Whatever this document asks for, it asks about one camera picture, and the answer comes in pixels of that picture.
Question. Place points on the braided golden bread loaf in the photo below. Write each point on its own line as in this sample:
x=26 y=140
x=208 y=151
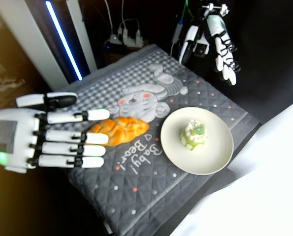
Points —
x=121 y=130

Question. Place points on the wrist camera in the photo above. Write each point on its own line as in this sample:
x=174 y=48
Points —
x=201 y=50

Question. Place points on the blue-white light strip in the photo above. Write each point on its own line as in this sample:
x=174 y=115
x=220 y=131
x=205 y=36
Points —
x=62 y=39

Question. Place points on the green white cupcake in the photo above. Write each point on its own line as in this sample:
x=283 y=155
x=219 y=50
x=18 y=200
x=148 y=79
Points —
x=194 y=137

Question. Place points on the cream round plate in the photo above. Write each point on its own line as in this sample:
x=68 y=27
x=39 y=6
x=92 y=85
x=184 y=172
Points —
x=210 y=157

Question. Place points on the white panel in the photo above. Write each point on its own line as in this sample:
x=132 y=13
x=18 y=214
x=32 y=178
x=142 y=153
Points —
x=259 y=184

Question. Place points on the white power strip with plugs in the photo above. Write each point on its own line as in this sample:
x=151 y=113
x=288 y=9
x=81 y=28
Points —
x=132 y=40

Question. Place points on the white pillar with dark groove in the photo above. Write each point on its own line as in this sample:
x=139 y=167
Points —
x=25 y=29

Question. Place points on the grey quilt with bear print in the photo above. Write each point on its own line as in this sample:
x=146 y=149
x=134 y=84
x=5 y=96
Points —
x=141 y=191

